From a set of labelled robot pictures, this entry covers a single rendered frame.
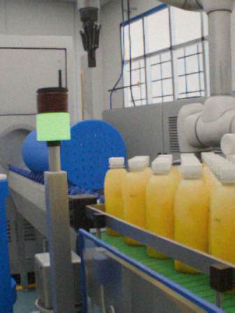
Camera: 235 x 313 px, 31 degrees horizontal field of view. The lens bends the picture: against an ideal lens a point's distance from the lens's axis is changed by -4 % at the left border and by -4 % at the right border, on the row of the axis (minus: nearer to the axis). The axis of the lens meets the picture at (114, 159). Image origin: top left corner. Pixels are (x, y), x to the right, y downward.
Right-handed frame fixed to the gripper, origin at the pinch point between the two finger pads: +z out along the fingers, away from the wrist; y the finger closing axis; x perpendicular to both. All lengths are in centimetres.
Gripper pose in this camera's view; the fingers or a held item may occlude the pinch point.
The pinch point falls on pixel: (91, 59)
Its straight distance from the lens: 178.1
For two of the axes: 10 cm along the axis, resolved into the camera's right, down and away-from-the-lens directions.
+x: -8.1, 0.9, -5.9
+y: -5.9, -0.1, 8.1
